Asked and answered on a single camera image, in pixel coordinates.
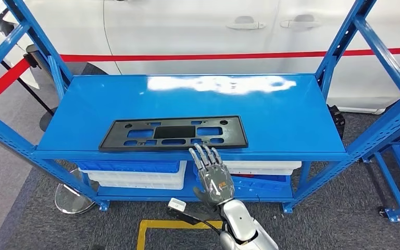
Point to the white plastic crate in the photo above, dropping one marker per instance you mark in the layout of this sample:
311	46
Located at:
134	178
141	186
262	165
262	172

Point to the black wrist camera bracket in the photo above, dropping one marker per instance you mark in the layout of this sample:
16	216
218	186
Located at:
193	218

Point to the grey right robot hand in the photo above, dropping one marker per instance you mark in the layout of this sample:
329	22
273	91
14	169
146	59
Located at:
217	183

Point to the red barrier belt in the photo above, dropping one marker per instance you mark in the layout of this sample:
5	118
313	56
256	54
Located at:
3	82
220	56

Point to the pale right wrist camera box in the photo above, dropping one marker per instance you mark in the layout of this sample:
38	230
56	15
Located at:
177	204

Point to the black-headed stanchion post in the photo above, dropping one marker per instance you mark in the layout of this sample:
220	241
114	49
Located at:
32	55

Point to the white car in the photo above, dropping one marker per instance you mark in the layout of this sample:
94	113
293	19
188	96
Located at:
186	27

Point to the black plastic panel part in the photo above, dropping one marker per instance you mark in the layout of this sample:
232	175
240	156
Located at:
236	138

